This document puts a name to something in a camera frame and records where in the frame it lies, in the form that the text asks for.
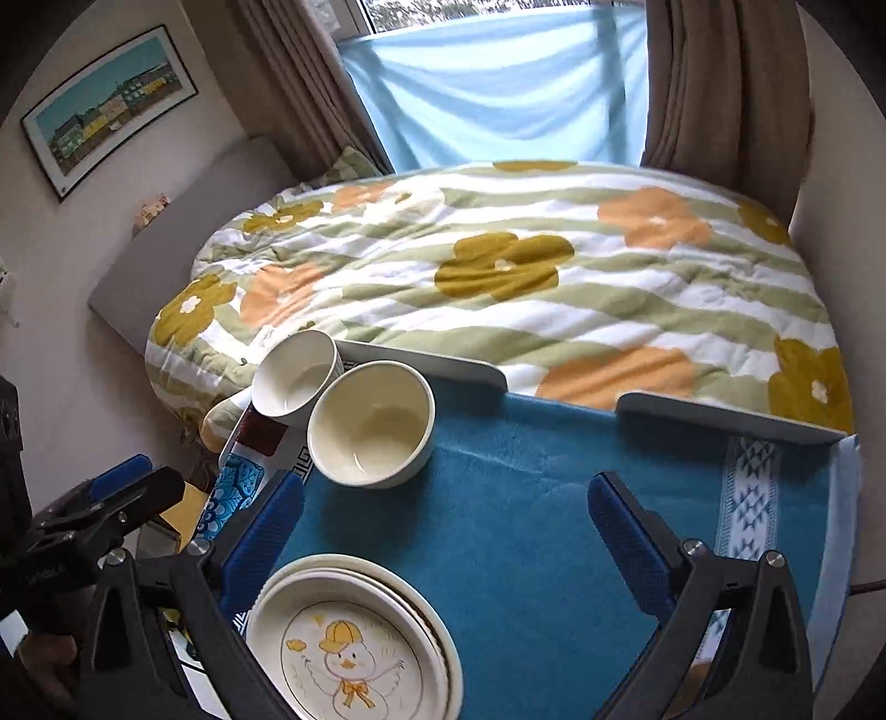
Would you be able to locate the green patterned pillow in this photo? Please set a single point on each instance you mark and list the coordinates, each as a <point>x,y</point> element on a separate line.
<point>349,166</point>

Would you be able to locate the small pink toy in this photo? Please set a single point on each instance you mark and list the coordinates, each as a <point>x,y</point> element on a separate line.
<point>151,211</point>

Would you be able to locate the blue towel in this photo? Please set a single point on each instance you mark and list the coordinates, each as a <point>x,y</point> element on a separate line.
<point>526,498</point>

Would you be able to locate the grey headboard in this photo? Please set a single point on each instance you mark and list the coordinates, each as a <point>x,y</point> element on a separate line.
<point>173,235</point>

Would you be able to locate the small white bowl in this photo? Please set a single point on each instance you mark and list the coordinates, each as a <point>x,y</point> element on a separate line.
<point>291,377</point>

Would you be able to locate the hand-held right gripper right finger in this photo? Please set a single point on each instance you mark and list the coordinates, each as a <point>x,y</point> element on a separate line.
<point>630,533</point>

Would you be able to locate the blue patterned cardboard box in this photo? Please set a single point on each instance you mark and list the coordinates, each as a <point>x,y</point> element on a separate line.
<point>228,491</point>

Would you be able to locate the cream bowl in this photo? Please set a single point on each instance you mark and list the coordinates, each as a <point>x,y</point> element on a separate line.
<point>367,429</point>

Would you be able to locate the person's left hand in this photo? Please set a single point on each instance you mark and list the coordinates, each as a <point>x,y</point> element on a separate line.
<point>45,658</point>

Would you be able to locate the brown curtain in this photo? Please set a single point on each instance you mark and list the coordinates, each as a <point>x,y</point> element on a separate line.
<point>304,83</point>
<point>720,104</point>

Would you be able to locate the light blue cloth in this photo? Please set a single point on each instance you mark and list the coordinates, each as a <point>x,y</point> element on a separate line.
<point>498,90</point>

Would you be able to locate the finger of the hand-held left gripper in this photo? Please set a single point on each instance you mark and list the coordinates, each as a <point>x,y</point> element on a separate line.
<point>124,473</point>
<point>118,512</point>

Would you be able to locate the framed picture of houses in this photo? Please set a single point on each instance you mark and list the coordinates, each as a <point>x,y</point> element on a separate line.
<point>104,111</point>

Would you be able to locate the floral striped blanket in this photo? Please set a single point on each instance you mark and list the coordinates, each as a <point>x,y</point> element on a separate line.
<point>554,291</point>

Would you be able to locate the yellow flat object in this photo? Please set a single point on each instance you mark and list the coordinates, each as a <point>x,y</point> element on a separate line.
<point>187,516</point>

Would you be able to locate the window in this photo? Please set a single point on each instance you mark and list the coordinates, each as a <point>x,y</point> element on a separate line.
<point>415,10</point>

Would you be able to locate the white plate with duck drawing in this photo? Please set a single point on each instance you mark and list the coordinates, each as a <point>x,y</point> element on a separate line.
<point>346,658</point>

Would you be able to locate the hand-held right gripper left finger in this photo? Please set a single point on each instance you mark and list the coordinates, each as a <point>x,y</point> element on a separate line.
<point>266,516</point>

